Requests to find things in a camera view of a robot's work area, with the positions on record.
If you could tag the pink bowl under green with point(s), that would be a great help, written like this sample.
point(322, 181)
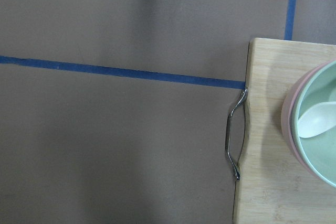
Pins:
point(287, 108)

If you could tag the bamboo cutting board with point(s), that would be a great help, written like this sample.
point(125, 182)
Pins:
point(274, 187)

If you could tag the white plastic spoon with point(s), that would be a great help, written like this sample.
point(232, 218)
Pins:
point(316, 120)

